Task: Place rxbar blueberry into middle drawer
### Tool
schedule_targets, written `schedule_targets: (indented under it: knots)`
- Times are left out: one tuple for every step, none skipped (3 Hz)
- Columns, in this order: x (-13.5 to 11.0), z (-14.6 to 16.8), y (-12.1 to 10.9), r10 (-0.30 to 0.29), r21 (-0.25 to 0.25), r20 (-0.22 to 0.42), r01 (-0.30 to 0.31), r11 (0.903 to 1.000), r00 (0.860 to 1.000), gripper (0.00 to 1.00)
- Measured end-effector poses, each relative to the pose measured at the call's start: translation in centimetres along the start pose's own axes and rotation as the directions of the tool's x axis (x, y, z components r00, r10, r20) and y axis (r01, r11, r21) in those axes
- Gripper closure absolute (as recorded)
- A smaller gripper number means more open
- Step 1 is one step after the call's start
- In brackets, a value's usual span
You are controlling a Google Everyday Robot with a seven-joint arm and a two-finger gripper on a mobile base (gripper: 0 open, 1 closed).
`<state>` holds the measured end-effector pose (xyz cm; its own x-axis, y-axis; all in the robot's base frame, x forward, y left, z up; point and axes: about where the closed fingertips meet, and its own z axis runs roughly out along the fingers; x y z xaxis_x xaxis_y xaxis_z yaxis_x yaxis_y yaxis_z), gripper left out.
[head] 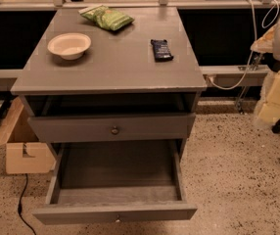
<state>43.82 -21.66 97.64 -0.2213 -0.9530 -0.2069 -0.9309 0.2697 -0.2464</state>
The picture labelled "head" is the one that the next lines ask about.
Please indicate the dark blue rxbar wrapper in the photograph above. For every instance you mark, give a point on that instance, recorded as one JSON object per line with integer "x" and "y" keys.
{"x": 161, "y": 50}

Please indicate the closed grey upper drawer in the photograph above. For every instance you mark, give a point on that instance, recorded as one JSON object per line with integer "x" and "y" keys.
{"x": 112, "y": 127}

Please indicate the grey wooden drawer cabinet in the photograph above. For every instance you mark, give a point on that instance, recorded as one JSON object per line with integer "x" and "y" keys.
{"x": 116, "y": 75}

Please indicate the open grey lower drawer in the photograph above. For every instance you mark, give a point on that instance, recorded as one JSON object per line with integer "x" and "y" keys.
{"x": 116, "y": 182}

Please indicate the white paper bowl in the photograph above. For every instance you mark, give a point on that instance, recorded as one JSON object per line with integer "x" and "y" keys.
{"x": 69, "y": 46}

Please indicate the green chip bag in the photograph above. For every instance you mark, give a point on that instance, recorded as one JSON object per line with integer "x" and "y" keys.
{"x": 106, "y": 18}

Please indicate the cardboard box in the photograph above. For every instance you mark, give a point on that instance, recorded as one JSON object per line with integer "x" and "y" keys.
{"x": 24, "y": 152}

